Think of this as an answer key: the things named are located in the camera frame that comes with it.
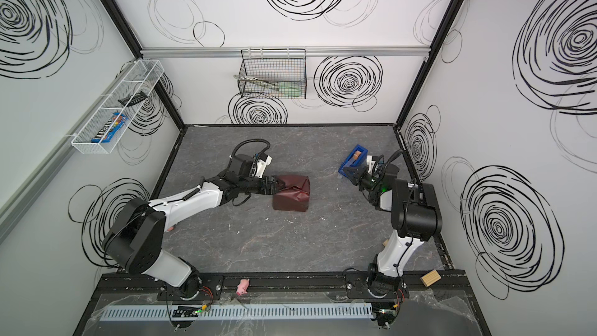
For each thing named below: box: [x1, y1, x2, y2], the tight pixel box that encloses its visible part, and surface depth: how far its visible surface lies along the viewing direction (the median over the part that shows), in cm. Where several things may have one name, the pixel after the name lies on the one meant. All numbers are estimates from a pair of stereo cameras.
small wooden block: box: [419, 269, 442, 288], surface depth 77 cm
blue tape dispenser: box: [337, 144, 369, 178], surface depth 101 cm
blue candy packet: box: [90, 112, 129, 144], surface depth 71 cm
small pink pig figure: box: [236, 278, 250, 296], surface depth 74 cm
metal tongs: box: [233, 74, 280, 91], surface depth 87 cm
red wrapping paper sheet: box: [272, 175, 311, 212], surface depth 84 cm
